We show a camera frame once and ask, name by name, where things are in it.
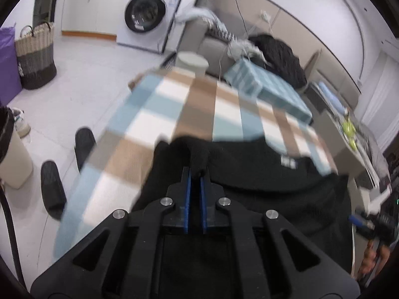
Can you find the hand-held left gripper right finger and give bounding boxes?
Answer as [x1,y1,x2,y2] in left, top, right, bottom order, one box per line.
[199,167,362,299]

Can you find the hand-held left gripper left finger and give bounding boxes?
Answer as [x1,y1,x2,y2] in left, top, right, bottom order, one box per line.
[29,166,191,299]

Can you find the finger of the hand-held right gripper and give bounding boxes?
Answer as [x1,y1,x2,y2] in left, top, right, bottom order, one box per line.
[349,213,375,229]

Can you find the black t-shirt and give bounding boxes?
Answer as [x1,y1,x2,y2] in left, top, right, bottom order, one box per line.
[131,135,354,275]

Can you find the person's right hand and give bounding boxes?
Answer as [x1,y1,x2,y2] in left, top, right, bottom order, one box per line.
[357,241,390,282]

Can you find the beige bedside cabinet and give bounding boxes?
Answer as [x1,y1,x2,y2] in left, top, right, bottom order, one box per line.
[312,109,368,175]

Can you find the green toy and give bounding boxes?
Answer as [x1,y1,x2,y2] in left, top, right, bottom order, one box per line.
[341,118,359,150]

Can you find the brown blue checked tablecloth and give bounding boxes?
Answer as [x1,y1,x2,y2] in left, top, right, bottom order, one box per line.
[53,69,339,260]

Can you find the black slipper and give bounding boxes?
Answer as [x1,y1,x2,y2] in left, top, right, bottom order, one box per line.
[40,160,67,220]
[75,128,97,172]

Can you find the small table blue checked cloth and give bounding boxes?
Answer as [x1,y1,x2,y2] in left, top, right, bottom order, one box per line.
[224,59,313,124]

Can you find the white round stool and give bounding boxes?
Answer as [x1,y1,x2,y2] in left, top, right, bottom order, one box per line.
[176,51,209,77]

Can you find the grey sofa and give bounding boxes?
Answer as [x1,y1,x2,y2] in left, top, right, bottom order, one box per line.
[175,15,309,91]

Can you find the beige padded headboard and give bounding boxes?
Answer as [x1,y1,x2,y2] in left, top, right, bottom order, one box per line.
[304,48,359,109]

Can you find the grey garment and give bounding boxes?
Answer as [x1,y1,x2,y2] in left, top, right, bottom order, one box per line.
[227,39,267,66]

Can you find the black jacket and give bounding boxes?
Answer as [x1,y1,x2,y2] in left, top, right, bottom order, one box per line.
[249,34,307,89]

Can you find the black white checked pillow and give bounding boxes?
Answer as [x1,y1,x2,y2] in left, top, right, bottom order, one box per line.
[207,26,234,41]

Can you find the beige trash bin black liner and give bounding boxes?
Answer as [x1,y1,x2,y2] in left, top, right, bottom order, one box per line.
[0,107,33,190]

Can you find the white shoe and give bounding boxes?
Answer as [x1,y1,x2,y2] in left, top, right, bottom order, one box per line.
[11,108,32,138]

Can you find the light grey blanket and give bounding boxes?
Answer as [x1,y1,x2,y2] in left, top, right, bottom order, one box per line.
[175,6,225,32]

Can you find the white washing machine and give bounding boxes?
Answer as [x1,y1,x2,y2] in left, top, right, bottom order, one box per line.
[116,0,186,53]

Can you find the woven laundry basket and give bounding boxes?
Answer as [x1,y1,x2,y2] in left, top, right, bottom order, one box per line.
[15,21,57,90]

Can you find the white base cabinets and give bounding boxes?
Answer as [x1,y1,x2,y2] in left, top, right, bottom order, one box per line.
[61,0,131,41]

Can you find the purple bag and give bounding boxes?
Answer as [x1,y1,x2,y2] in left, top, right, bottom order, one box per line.
[0,25,23,106]

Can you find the dark door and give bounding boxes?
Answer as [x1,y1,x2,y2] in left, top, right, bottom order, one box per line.
[33,0,61,28]

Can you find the black cable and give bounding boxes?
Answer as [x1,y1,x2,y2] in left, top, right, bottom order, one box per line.
[0,179,27,287]

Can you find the blue cable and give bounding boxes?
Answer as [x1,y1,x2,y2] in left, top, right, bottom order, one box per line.
[224,0,250,35]

